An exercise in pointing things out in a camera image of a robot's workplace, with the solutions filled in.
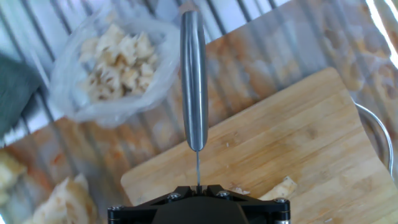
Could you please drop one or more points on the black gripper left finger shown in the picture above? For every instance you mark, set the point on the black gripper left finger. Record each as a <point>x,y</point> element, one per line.
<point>130,214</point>

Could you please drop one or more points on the bamboo cutting board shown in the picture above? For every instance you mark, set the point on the bamboo cutting board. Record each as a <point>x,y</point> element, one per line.
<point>295,140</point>

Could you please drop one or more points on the steel cleaver knife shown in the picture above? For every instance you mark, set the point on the steel cleaver knife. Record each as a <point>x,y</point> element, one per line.
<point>194,77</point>

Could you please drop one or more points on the diced lotus root heap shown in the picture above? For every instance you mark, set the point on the diced lotus root heap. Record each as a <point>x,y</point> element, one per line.
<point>118,65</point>

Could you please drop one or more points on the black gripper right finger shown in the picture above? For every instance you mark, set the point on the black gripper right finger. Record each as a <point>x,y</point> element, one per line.
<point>267,213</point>

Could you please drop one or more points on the grey green cloth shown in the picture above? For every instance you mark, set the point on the grey green cloth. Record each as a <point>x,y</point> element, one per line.
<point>15,93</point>

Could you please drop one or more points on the small pale lotus root piece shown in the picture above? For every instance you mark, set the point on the small pale lotus root piece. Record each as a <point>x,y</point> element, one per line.
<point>81,181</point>

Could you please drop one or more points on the marble pattern plastic mat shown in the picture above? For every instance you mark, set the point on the marble pattern plastic mat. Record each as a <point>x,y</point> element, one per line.
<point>248,62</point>

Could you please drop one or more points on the long lotus root strip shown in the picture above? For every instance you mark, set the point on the long lotus root strip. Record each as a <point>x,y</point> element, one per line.
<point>280,189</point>

